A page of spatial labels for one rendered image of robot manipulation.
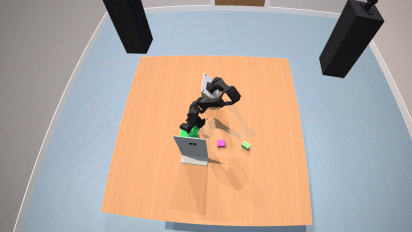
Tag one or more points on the small magenta block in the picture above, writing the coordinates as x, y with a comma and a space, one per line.
220, 143

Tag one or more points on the small green block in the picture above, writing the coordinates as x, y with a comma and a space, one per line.
245, 145

